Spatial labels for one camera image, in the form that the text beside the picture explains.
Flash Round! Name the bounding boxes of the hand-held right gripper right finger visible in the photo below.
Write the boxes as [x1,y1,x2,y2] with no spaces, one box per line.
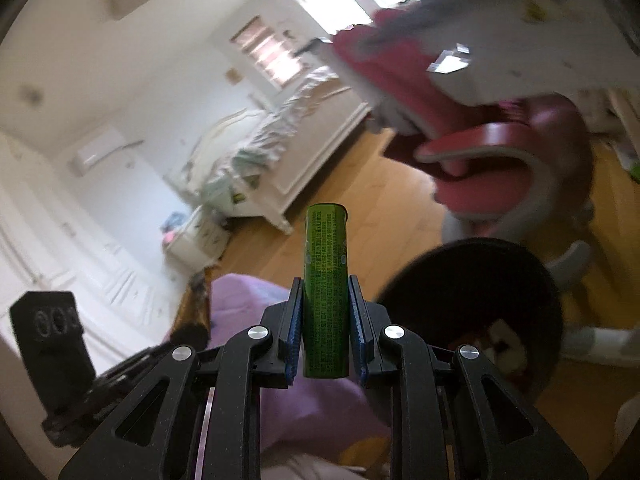
[347,274,586,480]

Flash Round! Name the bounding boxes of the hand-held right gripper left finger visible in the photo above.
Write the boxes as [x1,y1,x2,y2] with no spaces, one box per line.
[57,276,305,480]

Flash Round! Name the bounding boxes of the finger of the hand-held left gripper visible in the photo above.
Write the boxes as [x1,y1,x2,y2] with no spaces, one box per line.
[87,321,211,411]

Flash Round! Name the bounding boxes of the green long box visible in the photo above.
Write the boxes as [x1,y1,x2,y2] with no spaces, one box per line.
[302,203,349,379]

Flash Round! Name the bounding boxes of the black trash bin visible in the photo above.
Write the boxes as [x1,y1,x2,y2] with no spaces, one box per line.
[375,239,565,406]

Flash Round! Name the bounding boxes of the purple round mat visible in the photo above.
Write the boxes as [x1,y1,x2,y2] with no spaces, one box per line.
[207,272,396,456]

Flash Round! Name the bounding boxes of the white wardrobe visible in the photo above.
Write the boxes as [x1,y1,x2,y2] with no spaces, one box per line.
[0,135,191,361]

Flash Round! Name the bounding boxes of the white nightstand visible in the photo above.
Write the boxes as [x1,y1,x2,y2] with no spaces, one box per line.
[161,205,231,268]

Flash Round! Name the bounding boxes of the white bed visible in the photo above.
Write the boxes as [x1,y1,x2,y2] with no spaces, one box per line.
[165,65,373,233]

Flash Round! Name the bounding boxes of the white air conditioner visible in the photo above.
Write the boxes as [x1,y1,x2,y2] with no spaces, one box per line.
[74,129,126,176]

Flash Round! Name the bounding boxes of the pink desk chair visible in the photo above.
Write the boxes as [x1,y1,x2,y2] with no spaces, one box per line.
[332,10,640,361]

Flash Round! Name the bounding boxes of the white desk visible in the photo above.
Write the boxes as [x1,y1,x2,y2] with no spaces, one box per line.
[360,0,626,106]

